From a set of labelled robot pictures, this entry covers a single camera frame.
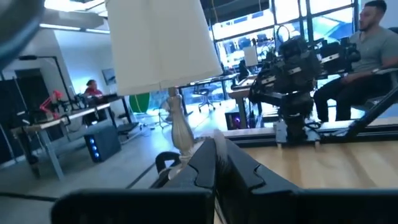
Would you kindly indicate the red desk lamp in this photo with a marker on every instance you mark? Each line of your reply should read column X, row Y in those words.
column 51, row 102

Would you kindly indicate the black office chair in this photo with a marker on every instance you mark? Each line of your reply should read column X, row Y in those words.
column 205, row 93

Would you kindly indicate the black table clamp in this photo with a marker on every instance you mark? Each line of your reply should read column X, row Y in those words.
column 164, row 157

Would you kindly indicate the wooden desk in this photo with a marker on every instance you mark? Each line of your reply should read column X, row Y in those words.
column 241, row 93

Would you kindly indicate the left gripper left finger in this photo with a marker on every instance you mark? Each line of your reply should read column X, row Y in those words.
column 199, row 177

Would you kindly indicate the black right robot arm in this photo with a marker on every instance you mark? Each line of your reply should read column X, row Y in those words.
column 295, row 118

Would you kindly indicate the white monitor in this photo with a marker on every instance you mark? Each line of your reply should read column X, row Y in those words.
column 250, row 56

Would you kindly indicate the green round object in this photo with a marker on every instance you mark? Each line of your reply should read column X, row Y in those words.
column 140, row 102

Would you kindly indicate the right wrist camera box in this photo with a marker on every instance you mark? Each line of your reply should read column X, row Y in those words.
column 292, row 48

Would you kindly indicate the person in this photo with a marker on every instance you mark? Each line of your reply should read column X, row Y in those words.
column 92, row 90
column 373, row 46

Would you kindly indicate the fluffy grey makeup brush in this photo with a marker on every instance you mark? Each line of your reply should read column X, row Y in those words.
column 221, row 144

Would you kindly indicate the long grey desk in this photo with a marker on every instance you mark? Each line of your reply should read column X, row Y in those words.
column 49, row 124

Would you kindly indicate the silver table lamp white shade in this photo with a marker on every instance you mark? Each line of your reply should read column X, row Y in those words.
column 161, row 46

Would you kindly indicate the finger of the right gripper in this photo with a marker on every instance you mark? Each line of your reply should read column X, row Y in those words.
column 340, row 56
column 269, row 77

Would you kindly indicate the small black computer tower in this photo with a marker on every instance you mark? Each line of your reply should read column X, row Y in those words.
column 231, row 121

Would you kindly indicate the computer tower blue lights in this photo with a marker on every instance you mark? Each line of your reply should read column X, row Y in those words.
column 104, row 143

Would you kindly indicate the black aluminium table frame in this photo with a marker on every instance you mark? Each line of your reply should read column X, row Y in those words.
column 248, row 137

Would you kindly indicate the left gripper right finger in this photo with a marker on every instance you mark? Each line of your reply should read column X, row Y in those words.
column 248, row 193

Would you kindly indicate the wall picture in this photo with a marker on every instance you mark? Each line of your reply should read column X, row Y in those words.
column 109, row 76

